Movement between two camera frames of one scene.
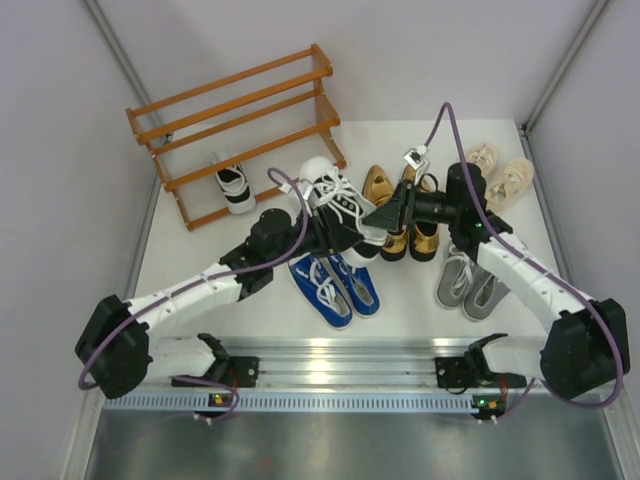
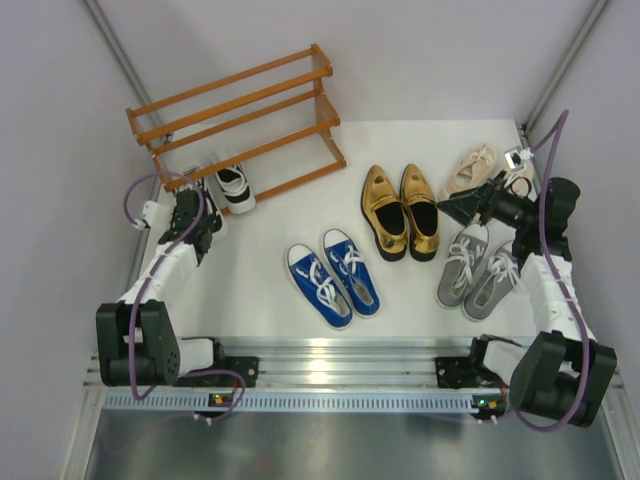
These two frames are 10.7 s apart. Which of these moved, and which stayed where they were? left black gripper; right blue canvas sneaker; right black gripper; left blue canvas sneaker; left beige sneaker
Moved: right black gripper; left black gripper
Stayed: right blue canvas sneaker; left beige sneaker; left blue canvas sneaker
